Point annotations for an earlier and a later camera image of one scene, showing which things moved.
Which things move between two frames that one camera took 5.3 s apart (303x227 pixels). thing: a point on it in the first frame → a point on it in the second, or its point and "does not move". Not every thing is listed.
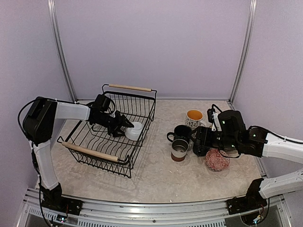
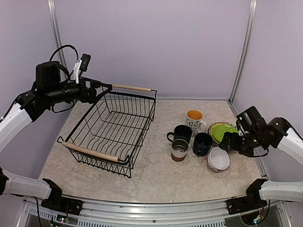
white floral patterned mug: x=193 y=118 does not move
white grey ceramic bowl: x=132 y=133 → x=218 y=160
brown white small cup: x=179 y=150 does not move
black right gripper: x=205 y=138 → x=226 y=140
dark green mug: x=183 y=132 does not move
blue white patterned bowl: x=217 y=160 does not move
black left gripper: x=120 y=122 → x=84 y=97
